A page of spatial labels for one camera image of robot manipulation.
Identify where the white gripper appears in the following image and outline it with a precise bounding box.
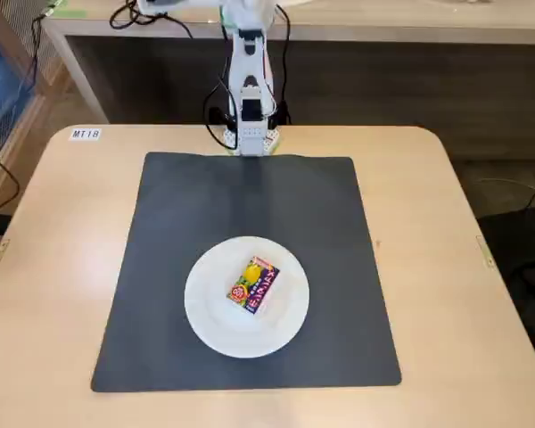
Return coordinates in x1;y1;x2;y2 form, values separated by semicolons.
136;0;183;10

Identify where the colourful candy box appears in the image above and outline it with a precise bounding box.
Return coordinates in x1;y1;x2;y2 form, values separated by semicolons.
225;254;282;316

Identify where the green tape strip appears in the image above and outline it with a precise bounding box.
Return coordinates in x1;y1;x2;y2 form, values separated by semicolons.
43;0;89;20

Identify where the black table clamp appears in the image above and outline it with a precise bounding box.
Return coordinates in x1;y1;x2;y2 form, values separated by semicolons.
207;105;233;131
273;100;292;127

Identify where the white MT18 table label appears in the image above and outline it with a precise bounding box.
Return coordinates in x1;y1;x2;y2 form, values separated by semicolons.
69;128;102;144

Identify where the blue plastic container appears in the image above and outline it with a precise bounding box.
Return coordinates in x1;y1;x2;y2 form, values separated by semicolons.
0;24;33;135

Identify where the beige background bench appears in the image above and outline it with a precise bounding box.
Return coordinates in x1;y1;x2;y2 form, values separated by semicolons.
42;0;535;124

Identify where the dark grey mat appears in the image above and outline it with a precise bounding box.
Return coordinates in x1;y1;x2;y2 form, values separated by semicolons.
90;151;403;394

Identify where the white round plate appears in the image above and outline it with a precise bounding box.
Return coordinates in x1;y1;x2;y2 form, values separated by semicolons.
184;235;311;359

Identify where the black office chair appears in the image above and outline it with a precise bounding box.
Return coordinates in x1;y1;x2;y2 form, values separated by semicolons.
475;204;535;358

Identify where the looped black cable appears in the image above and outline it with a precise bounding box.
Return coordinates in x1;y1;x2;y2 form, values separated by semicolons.
109;0;193;42

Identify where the thin black side cable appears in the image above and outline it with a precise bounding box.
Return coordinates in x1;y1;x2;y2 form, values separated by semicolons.
25;12;45;93

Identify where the black camera cable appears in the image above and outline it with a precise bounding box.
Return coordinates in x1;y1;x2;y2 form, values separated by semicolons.
202;75;243;155

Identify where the hanging black cable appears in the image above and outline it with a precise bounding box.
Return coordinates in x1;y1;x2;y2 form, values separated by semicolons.
267;0;292;106

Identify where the black floor cable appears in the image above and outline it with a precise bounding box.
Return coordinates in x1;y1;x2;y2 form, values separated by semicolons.
0;151;21;211

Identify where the thin pale floor cable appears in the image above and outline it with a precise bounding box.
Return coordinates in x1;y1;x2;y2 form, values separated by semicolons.
476;174;535;210

